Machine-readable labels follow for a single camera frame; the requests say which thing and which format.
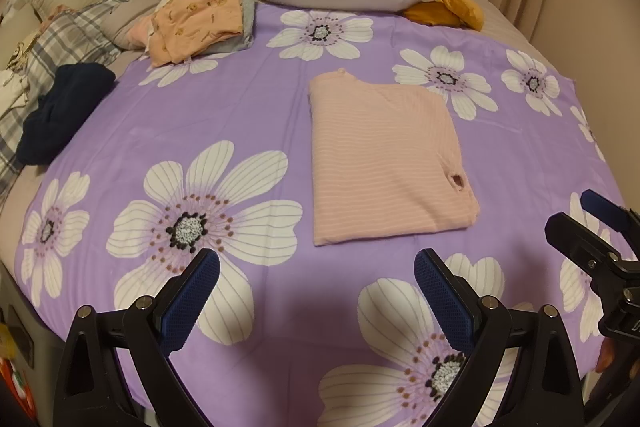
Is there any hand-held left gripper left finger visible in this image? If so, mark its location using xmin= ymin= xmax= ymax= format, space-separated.
xmin=51 ymin=248 xmax=221 ymax=427

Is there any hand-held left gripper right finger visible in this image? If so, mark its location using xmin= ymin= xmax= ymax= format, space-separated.
xmin=414 ymin=248 xmax=585 ymax=427

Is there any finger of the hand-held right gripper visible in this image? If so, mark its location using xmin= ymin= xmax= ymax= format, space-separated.
xmin=581 ymin=189 xmax=640 ymax=258
xmin=545 ymin=213 xmax=626 ymax=288

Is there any pink long-sleeve shirt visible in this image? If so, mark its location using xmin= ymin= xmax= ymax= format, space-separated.
xmin=306 ymin=68 xmax=481 ymax=248

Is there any purple floral blanket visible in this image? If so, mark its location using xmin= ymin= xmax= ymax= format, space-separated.
xmin=20 ymin=2 xmax=608 ymax=427

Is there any red printed bag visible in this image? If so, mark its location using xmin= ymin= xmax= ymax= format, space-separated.
xmin=0 ymin=354 xmax=38 ymax=427

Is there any navy cloth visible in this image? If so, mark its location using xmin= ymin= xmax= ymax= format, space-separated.
xmin=16 ymin=63 xmax=117 ymax=166

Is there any pink folded cloth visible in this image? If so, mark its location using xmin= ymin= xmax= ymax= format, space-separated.
xmin=126 ymin=14 xmax=158 ymax=52

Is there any white printed cloth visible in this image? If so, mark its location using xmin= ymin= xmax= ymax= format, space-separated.
xmin=0 ymin=69 xmax=31 ymax=118

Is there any peach printed cloth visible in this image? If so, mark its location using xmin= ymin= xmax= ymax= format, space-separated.
xmin=150 ymin=0 xmax=246 ymax=68

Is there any grey folded cloth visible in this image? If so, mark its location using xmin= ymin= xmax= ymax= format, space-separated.
xmin=190 ymin=0 xmax=257 ymax=56

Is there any plaid quilt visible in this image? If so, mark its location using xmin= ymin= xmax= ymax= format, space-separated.
xmin=0 ymin=0 xmax=168 ymax=212

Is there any brown white plush toy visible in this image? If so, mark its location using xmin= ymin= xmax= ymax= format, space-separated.
xmin=5 ymin=32 xmax=43 ymax=75

